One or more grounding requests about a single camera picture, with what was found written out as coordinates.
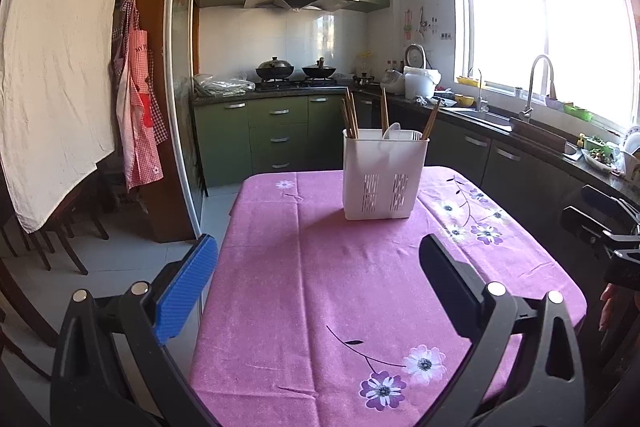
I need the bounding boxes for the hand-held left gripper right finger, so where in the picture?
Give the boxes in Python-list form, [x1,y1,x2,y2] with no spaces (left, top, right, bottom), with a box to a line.
[419,234,587,427]

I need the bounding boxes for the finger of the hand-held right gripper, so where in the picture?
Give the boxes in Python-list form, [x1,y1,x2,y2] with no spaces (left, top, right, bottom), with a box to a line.
[581,184,640,223]
[560,206,618,248]

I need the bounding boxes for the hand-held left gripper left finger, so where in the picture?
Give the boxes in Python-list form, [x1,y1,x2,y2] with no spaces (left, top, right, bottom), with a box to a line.
[50,234,220,427]

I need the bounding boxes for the white plastic utensil holder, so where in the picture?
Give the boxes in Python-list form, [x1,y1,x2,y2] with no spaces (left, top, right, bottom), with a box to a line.
[342,128,430,221]

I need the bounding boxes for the bunch of wooden chopsticks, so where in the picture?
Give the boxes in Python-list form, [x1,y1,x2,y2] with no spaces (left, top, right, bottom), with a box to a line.
[341,87,443,141]

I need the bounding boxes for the person's right hand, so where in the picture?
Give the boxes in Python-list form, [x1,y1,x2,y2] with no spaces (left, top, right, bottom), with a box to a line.
[600,284,623,333]

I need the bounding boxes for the plate of food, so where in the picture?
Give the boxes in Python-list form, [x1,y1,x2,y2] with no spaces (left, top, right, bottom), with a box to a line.
[580,147,618,172]

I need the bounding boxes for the green tray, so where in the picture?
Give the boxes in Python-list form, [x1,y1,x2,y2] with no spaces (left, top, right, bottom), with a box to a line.
[564,102,593,122]

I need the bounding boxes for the dark lower cabinets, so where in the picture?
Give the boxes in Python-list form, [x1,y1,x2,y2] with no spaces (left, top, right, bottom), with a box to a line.
[350,92,640,308]

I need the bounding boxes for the pink floral tablecloth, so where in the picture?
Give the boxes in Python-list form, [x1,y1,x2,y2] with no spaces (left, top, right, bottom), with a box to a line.
[189,171,588,427]

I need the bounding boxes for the dark wooden chair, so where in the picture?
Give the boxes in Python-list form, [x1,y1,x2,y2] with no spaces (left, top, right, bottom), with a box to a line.
[0,187,111,275]

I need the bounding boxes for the tall steel faucet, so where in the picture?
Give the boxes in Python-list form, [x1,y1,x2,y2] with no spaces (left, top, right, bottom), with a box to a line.
[518,54,557,124]

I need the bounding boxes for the steel sink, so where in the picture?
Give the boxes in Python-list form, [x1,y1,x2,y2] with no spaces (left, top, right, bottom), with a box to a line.
[442,104,516,130]

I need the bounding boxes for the small steel faucet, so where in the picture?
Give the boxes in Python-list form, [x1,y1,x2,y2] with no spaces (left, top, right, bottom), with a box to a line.
[470,68,488,112]

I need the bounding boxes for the red checked apron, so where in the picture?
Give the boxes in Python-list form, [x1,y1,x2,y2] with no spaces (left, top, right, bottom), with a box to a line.
[111,0,168,192]

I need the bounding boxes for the green lower cabinets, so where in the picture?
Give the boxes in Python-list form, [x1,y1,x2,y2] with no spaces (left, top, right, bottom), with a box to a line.
[192,93,351,188]

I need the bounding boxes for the window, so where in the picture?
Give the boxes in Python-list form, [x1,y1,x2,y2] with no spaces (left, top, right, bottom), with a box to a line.
[452,0,640,132]

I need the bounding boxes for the clear plastic bag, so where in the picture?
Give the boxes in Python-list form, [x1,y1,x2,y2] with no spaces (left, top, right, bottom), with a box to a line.
[192,74,256,98]

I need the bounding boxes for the sliding glass door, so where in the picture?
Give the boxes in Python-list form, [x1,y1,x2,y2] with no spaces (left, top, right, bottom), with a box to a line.
[170,0,211,233]

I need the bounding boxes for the white plastic bucket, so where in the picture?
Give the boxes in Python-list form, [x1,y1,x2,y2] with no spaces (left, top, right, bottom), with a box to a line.
[404,66,442,100]

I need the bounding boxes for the white rice cooker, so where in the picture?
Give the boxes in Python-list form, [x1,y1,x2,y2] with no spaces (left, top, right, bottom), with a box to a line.
[380,43,428,95]

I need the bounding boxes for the gas stove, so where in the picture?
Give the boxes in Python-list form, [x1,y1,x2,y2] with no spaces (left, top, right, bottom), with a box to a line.
[255,78,341,90]

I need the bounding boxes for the black wok with lid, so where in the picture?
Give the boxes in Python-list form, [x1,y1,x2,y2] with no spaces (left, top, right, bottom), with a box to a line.
[256,56,296,80]

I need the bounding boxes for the white hanging sheet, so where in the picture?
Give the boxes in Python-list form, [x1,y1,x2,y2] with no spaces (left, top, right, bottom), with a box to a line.
[0,0,137,234]

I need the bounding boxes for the black wok with handle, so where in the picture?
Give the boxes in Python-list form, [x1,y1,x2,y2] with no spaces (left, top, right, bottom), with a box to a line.
[301,58,338,78]

